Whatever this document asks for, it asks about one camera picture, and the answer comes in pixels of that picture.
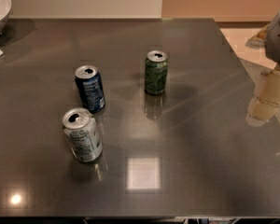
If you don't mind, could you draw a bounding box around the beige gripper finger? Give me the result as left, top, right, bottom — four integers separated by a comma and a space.
245, 64, 280, 127

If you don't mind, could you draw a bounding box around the green soda can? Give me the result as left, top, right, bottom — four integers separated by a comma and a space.
145, 50, 169, 95

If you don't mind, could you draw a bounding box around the blue soda can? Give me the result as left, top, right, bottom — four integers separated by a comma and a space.
75, 65, 105, 113

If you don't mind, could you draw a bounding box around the silver white soda can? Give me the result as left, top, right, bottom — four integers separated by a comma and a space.
63, 107, 103, 162

